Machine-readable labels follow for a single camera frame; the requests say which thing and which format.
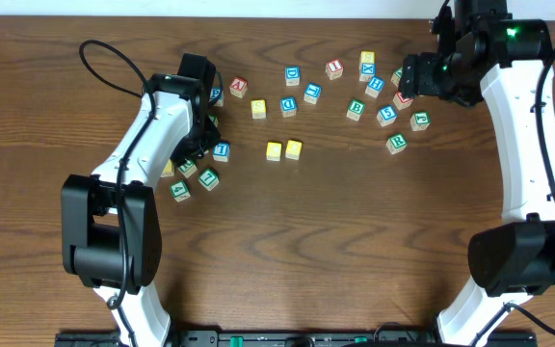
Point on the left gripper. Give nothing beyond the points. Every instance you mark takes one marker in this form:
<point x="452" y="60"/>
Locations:
<point x="202" y="145"/>

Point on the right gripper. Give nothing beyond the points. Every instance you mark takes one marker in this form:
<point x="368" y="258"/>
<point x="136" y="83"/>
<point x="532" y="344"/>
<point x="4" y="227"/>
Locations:
<point x="409" y="76"/>

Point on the yellow C block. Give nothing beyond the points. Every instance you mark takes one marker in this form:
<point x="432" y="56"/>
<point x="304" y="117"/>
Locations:
<point x="273" y="151"/>

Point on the yellow O block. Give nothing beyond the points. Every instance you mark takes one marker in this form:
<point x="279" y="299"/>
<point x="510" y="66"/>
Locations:
<point x="293" y="149"/>

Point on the green r block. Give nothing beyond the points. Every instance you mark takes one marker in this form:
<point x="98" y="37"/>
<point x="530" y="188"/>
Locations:
<point x="396" y="143"/>
<point x="187" y="168"/>

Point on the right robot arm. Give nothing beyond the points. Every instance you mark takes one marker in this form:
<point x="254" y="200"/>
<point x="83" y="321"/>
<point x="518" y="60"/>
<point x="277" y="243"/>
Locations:
<point x="485" y="55"/>

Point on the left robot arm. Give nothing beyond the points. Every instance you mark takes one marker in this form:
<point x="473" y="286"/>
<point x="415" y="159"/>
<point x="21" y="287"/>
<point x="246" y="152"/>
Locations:
<point x="111" y="235"/>

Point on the green V block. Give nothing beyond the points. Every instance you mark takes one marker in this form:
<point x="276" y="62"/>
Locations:
<point x="214" y="119"/>

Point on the green N block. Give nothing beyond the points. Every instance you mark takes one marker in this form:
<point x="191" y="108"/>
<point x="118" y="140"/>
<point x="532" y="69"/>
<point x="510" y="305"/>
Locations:
<point x="396" y="76"/>

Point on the red W block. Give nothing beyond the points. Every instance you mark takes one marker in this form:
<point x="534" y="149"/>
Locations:
<point x="401" y="102"/>

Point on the blue P block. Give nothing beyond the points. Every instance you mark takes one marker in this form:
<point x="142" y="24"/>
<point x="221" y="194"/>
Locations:
<point x="216" y="97"/>

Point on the green 7 block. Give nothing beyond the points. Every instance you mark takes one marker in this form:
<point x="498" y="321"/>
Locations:
<point x="208" y="179"/>

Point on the yellow block lower left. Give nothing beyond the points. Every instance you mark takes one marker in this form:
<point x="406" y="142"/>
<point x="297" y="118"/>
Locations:
<point x="168" y="170"/>

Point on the blue H block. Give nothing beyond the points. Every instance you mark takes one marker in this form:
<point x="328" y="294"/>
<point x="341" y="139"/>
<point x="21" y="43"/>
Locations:
<point x="374" y="86"/>

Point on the red A block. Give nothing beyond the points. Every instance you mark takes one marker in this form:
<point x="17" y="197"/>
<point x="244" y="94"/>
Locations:
<point x="238" y="87"/>

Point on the blue 5 block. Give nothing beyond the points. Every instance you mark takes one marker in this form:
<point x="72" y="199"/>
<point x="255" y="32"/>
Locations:
<point x="386" y="115"/>

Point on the blue X block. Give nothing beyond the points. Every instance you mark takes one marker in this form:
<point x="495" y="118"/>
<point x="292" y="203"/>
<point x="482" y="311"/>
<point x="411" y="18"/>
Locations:
<point x="366" y="71"/>

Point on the yellow S block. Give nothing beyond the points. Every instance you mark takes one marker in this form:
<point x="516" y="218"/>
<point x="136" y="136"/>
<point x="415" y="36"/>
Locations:
<point x="258" y="109"/>

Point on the green 4 block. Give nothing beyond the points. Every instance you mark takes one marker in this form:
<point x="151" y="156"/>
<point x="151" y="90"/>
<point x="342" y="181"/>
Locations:
<point x="180" y="191"/>

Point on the yellow block top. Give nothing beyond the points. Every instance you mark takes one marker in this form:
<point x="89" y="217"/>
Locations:
<point x="367" y="57"/>

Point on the green B block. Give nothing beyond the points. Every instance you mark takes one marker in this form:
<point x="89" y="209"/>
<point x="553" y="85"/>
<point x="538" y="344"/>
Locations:
<point x="355" y="110"/>

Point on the blue D block lower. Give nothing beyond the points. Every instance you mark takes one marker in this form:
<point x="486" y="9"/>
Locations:
<point x="288" y="106"/>

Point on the blue d block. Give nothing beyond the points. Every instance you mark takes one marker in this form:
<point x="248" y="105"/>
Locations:
<point x="292" y="76"/>
<point x="288" y="106"/>

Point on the red I block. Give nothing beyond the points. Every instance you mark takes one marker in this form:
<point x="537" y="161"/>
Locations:
<point x="334" y="69"/>

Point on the blue D block upper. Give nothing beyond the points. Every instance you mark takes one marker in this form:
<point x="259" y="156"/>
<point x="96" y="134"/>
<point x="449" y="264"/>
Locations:
<point x="292" y="76"/>

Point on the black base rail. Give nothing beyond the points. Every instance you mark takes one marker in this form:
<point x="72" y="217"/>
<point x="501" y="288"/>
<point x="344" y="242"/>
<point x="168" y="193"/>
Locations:
<point x="391" y="337"/>

